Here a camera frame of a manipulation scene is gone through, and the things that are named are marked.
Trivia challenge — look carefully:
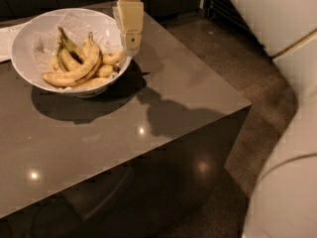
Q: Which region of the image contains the yellow banana pointing right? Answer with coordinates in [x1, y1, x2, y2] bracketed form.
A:
[102, 50, 124, 65]

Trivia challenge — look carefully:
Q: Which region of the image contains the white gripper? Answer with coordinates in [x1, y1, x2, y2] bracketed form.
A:
[113, 0, 144, 57]

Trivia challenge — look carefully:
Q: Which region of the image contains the short yellow middle banana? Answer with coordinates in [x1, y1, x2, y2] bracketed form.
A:
[96, 64, 120, 77]

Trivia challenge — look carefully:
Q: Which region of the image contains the green-tipped dark banana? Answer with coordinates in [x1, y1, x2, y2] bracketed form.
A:
[57, 26, 85, 62]

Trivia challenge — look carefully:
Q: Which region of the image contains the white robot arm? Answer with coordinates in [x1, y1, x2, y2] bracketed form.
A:
[184, 0, 317, 238]

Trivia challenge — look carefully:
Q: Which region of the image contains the white paper sheet on table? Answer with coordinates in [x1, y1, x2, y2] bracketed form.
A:
[0, 24, 24, 62]

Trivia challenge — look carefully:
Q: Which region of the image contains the long yellow front banana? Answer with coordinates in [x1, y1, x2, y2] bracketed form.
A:
[42, 33, 102, 87]

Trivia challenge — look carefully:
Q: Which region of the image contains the white round bowl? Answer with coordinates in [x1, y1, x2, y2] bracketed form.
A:
[10, 8, 133, 99]

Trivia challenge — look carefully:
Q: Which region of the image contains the white paper bowl liner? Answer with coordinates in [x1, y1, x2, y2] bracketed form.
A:
[32, 13, 133, 92]

